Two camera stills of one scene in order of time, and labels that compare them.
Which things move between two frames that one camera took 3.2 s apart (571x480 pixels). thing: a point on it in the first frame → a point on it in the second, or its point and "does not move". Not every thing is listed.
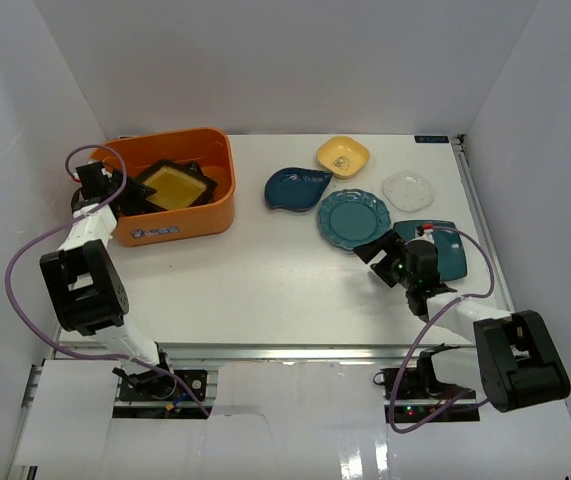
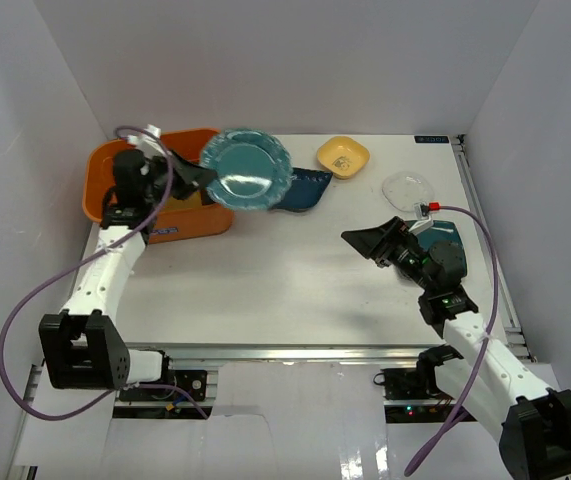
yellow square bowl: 343,156 does not move
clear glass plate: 408,191 does not move
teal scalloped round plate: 349,218 → 254,169
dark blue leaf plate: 293,188 does not move
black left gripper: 122,193 → 169,170
